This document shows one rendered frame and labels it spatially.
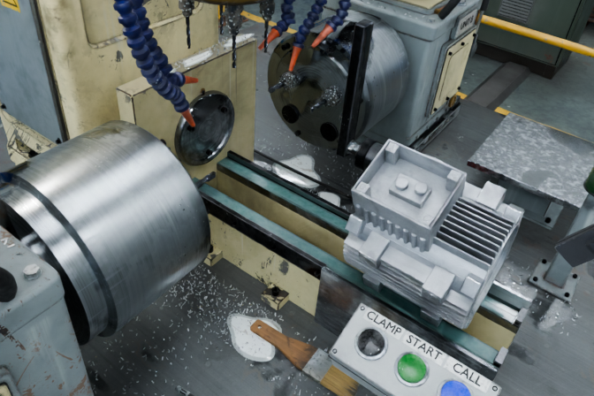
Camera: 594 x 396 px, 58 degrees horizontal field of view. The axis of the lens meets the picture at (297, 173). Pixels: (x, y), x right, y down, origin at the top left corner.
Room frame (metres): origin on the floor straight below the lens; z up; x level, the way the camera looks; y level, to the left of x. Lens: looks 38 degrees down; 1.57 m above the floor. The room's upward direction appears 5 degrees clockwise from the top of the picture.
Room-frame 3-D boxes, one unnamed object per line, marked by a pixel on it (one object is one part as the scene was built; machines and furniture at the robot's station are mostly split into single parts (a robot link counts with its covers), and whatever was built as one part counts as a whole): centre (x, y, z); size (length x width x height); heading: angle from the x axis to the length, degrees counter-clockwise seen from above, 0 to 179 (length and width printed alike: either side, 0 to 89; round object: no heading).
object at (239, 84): (0.86, 0.23, 0.97); 0.30 x 0.11 x 0.34; 147
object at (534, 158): (0.99, -0.54, 0.86); 0.27 x 0.24 x 0.12; 147
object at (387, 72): (1.05, -0.09, 1.04); 0.41 x 0.25 x 0.25; 147
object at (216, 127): (0.83, 0.17, 1.02); 0.15 x 0.02 x 0.15; 147
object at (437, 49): (1.27, -0.23, 0.99); 0.35 x 0.31 x 0.37; 147
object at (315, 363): (0.51, -0.04, 0.80); 0.21 x 0.05 x 0.01; 59
